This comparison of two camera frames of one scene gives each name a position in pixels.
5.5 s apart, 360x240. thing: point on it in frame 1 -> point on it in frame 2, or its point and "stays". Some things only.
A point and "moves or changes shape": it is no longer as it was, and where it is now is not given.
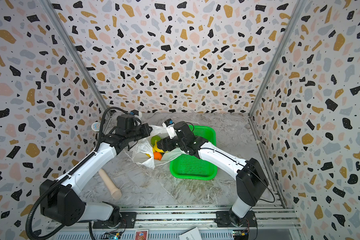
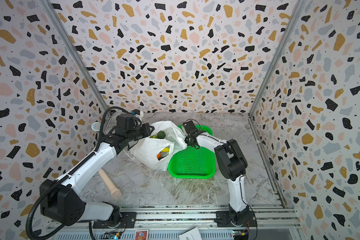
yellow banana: (156, 148) moves or changes shape
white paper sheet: (192, 234) stays
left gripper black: (146, 132) stays
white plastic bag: (143, 152) moves or changes shape
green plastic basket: (187, 166) stays
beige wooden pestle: (115, 192) stays
